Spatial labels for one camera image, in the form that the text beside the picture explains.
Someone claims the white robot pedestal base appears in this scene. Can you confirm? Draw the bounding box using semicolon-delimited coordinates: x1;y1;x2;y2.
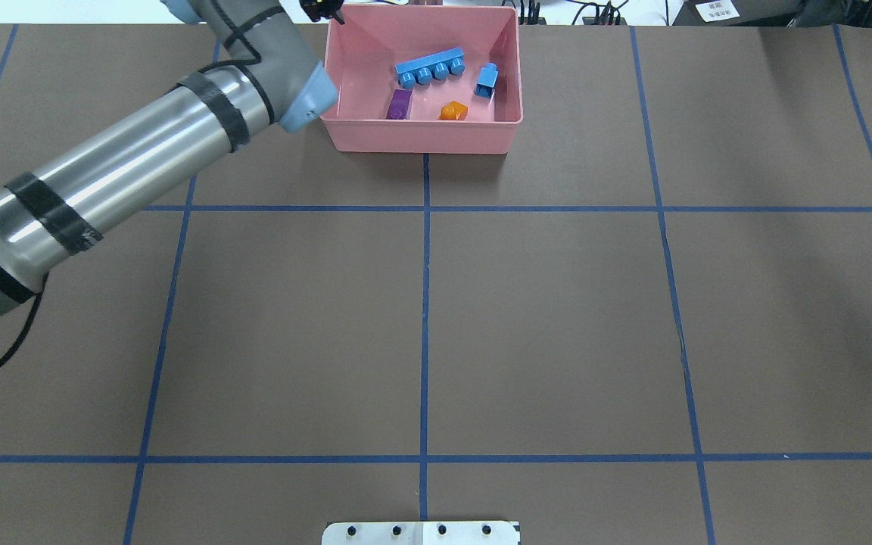
321;520;522;544

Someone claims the small blue block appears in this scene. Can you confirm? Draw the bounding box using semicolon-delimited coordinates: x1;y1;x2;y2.
474;62;500;100

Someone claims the purple block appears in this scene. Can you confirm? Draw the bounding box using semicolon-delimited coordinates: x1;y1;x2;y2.
385;89;413;120

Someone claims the black box with label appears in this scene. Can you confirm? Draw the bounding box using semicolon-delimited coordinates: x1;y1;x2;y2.
669;1;848;28

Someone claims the pink plastic box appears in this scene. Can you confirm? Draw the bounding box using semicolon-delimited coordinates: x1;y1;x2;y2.
322;4;524;154

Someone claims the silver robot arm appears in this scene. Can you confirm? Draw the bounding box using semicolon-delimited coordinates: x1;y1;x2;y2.
0;1;338;317

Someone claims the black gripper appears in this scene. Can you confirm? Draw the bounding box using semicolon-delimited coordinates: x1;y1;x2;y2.
301;0;345;25

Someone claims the long blue stud block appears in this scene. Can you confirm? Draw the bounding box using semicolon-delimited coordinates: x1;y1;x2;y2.
394;46;466;90

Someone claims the orange block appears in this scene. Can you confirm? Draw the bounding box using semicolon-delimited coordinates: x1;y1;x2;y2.
438;101;469;121

